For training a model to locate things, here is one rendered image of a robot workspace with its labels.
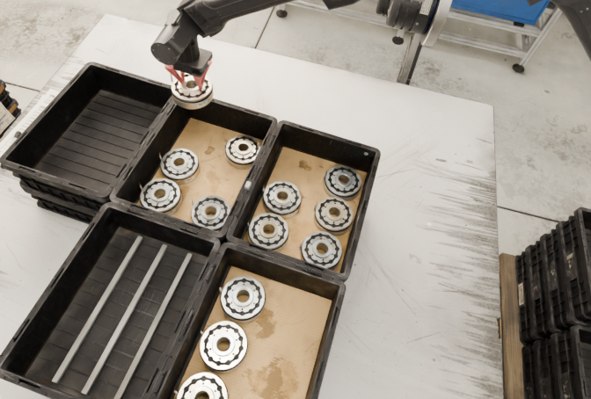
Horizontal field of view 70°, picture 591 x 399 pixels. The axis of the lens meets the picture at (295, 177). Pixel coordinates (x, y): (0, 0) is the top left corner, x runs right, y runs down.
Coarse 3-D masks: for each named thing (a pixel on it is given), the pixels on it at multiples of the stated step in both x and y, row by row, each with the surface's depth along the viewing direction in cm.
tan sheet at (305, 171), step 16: (288, 160) 124; (304, 160) 124; (320, 160) 125; (272, 176) 120; (288, 176) 121; (304, 176) 121; (320, 176) 122; (304, 192) 118; (320, 192) 118; (256, 208) 114; (304, 208) 115; (352, 208) 116; (288, 224) 112; (304, 224) 112; (352, 224) 114; (288, 240) 110
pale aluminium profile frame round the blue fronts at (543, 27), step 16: (304, 0) 283; (352, 16) 282; (368, 16) 280; (448, 16) 265; (464, 16) 263; (480, 16) 263; (400, 32) 282; (448, 32) 278; (528, 32) 262; (544, 32) 260; (496, 48) 275; (512, 48) 274; (528, 48) 273
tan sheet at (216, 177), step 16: (192, 128) 127; (208, 128) 127; (224, 128) 128; (176, 144) 123; (192, 144) 124; (208, 144) 124; (208, 160) 121; (224, 160) 122; (160, 176) 117; (208, 176) 118; (224, 176) 119; (240, 176) 119; (192, 192) 115; (208, 192) 115; (224, 192) 116
